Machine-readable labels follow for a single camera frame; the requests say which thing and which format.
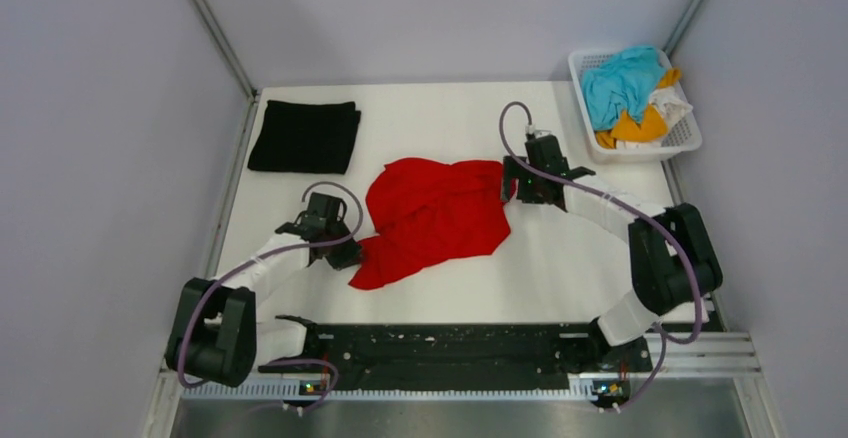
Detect red t shirt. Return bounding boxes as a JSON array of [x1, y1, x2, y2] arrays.
[[348, 158, 511, 291]]

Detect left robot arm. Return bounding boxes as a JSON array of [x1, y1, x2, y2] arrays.
[[165, 192, 362, 388]]

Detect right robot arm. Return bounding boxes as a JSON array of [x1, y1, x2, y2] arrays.
[[502, 134, 723, 370]]

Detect folded black t shirt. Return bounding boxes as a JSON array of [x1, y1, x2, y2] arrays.
[[247, 100, 361, 175]]

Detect white plastic laundry basket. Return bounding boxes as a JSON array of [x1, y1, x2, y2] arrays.
[[568, 50, 702, 164]]

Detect orange t shirt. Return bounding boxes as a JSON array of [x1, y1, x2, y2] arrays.
[[594, 68, 693, 150]]

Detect light blue t shirt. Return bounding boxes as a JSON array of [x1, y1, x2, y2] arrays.
[[580, 46, 666, 131]]

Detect white t shirt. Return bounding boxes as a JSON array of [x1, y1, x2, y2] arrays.
[[611, 87, 693, 150]]

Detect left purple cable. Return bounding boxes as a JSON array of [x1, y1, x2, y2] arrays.
[[175, 181, 366, 416]]

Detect purple cable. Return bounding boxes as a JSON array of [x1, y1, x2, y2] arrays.
[[175, 181, 366, 416], [498, 100, 705, 413]]

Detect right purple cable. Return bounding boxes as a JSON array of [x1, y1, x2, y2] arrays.
[[498, 100, 705, 413]]

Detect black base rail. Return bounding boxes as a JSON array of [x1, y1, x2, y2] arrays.
[[258, 323, 653, 392]]

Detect aluminium frame rail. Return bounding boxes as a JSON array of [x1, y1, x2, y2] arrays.
[[176, 333, 761, 403]]

